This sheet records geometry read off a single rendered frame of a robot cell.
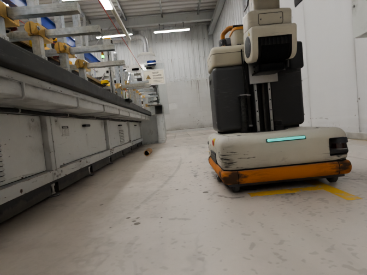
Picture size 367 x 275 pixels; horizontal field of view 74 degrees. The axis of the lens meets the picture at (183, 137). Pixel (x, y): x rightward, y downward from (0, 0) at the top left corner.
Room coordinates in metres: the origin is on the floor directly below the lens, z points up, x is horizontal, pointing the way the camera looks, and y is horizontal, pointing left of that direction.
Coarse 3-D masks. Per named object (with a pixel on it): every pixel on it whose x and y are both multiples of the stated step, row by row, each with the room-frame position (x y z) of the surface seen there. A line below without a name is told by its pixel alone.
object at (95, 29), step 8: (16, 32) 1.12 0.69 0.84; (24, 32) 1.12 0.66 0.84; (48, 32) 1.12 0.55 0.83; (56, 32) 1.12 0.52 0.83; (64, 32) 1.12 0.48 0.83; (72, 32) 1.12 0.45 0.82; (80, 32) 1.12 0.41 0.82; (88, 32) 1.13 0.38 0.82; (96, 32) 1.13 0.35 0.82; (16, 40) 1.14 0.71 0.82; (24, 40) 1.15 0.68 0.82
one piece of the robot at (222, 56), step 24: (216, 48) 1.49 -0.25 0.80; (240, 48) 1.49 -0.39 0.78; (216, 72) 1.49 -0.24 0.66; (240, 72) 1.49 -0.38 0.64; (216, 96) 1.50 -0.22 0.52; (240, 96) 1.43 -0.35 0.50; (264, 96) 1.43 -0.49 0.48; (288, 96) 1.49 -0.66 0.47; (216, 120) 1.52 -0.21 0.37; (240, 120) 1.49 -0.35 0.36; (264, 120) 1.43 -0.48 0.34; (288, 120) 1.49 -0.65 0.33
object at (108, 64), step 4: (120, 60) 1.63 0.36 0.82; (72, 64) 1.62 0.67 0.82; (88, 64) 1.62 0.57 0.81; (92, 64) 1.62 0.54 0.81; (96, 64) 1.62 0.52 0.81; (100, 64) 1.62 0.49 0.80; (104, 64) 1.62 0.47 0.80; (108, 64) 1.62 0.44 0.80; (112, 64) 1.62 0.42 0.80; (116, 64) 1.63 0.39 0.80; (120, 64) 1.63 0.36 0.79; (124, 64) 1.63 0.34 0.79; (72, 68) 1.62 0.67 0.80; (76, 68) 1.62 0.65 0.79; (88, 68) 1.64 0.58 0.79
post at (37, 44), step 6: (30, 0) 1.08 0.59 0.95; (36, 0) 1.09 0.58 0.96; (36, 18) 1.08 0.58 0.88; (36, 36) 1.08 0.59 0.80; (36, 42) 1.08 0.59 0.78; (42, 42) 1.10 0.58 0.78; (36, 48) 1.08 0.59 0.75; (42, 48) 1.09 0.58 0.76; (36, 54) 1.08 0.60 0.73; (42, 54) 1.09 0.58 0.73
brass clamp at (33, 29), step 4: (28, 24) 1.05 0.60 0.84; (32, 24) 1.05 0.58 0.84; (36, 24) 1.07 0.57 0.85; (24, 28) 1.06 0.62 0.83; (28, 28) 1.05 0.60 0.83; (32, 28) 1.05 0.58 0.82; (36, 28) 1.05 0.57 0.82; (40, 28) 1.09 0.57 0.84; (44, 28) 1.12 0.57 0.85; (28, 32) 1.05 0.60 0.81; (32, 32) 1.05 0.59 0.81; (36, 32) 1.06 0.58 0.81; (40, 32) 1.08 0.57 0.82; (44, 32) 1.12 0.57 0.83; (40, 36) 1.09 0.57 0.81; (44, 36) 1.11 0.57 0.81; (44, 40) 1.14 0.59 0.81; (48, 40) 1.15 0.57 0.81; (52, 40) 1.18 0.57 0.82
